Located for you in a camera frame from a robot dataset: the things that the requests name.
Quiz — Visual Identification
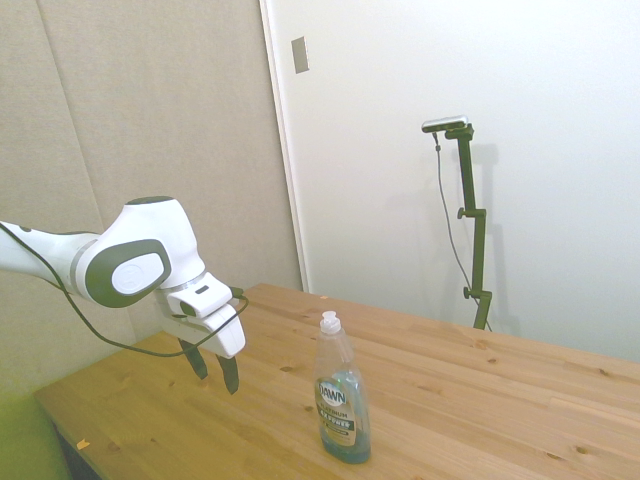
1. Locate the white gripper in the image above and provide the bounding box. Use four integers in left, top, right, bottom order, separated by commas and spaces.
152, 288, 246, 396

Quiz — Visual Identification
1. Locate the clear Dawn dish soap bottle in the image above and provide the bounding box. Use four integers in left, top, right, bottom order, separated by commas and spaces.
313, 310, 372, 465

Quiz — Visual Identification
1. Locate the blurred green object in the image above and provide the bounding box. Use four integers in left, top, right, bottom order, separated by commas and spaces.
0, 389, 71, 480

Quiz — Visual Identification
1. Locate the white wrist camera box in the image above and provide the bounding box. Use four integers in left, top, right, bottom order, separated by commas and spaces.
167, 277, 234, 320

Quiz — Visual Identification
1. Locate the white door frame strip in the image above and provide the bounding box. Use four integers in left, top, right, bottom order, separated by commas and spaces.
258, 0, 311, 293

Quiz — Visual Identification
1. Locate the dark green camera stand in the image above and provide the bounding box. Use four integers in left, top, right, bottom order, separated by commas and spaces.
442, 124, 493, 330

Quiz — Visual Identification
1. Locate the grey wall switch plate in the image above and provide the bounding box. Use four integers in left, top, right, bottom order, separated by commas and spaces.
291, 35, 311, 75

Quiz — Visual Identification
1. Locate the silver exterior camera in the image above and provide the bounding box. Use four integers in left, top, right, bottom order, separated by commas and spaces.
421, 115, 471, 134

